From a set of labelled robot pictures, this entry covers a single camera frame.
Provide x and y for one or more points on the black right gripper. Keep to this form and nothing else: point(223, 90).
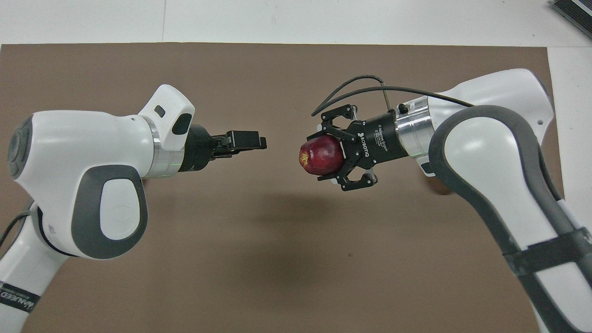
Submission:
point(379, 138)

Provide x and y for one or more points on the brown table mat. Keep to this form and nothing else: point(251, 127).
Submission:
point(277, 240)

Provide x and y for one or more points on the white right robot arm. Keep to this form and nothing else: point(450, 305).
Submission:
point(481, 148)

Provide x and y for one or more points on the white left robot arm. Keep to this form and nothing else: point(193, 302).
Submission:
point(83, 148)

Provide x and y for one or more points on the red apple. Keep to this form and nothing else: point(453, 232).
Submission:
point(321, 155)

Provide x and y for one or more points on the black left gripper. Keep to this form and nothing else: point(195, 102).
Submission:
point(199, 148)

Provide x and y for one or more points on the dark grey ribbed device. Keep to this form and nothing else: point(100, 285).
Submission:
point(576, 10)

